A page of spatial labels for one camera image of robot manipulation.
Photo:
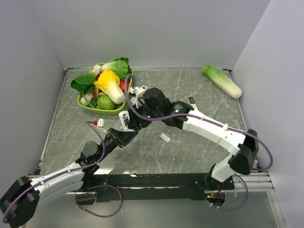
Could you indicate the green lettuce toy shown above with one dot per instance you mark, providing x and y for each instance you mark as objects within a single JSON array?
[{"x": 120, "y": 66}]

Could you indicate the white battery cover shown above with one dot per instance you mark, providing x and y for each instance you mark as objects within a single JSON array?
[{"x": 165, "y": 137}]

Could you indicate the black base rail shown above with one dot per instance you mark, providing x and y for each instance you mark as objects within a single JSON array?
[{"x": 154, "y": 186}]

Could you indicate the yellow napa cabbage toy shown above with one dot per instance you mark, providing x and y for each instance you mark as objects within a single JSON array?
[{"x": 109, "y": 83}]

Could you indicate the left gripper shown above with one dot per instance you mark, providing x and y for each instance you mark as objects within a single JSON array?
[{"x": 123, "y": 137}]

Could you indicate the bok choy toy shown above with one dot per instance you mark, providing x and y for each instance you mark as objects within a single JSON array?
[{"x": 85, "y": 82}]

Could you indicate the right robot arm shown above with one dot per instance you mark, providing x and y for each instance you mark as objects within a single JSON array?
[{"x": 152, "y": 105}]

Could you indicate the green plastic basket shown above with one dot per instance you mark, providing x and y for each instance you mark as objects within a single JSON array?
[{"x": 96, "y": 94}]

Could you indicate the slim white remote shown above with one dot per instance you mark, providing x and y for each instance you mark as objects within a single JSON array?
[{"x": 192, "y": 102}]

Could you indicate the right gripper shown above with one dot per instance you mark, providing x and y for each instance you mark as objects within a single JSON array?
[{"x": 134, "y": 121}]

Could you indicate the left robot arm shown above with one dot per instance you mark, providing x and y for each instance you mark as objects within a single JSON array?
[{"x": 21, "y": 200}]

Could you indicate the white mushroom toy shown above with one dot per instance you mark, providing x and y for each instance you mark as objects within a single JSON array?
[{"x": 86, "y": 98}]

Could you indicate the red tomato toys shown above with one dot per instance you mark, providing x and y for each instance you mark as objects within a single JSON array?
[{"x": 122, "y": 85}]

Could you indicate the long napa cabbage toy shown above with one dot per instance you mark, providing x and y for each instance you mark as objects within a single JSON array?
[{"x": 222, "y": 81}]

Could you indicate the white remote with coloured buttons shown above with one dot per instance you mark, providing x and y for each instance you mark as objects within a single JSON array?
[{"x": 124, "y": 119}]

